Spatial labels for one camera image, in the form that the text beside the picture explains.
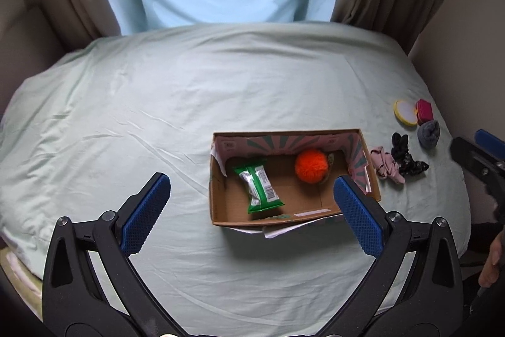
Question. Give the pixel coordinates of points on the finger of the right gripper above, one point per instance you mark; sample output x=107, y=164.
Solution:
x=490, y=143
x=479, y=163

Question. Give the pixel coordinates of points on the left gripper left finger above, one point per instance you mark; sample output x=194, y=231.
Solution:
x=90, y=287

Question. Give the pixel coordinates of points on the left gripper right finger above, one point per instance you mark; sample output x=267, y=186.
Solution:
x=414, y=286

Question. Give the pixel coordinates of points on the grey fluffy sock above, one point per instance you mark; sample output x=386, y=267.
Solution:
x=428, y=134

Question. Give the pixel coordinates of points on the magenta leather pouch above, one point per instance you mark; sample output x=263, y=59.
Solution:
x=423, y=111

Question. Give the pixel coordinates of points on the pink cloth scrunchie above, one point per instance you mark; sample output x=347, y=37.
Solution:
x=385, y=166

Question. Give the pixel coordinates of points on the orange fluffy pompom toy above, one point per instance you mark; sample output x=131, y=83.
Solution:
x=313, y=166

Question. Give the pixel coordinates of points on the green wet wipes pack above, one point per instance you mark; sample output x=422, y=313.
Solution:
x=263, y=196

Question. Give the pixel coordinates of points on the person's right hand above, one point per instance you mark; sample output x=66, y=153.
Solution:
x=491, y=271

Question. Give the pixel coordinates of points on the black scrunchie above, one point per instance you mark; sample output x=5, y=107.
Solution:
x=408, y=167

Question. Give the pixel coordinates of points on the pale green bed sheet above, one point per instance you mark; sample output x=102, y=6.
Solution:
x=81, y=137

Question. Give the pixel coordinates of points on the brown cardboard box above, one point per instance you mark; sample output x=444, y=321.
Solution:
x=302, y=202

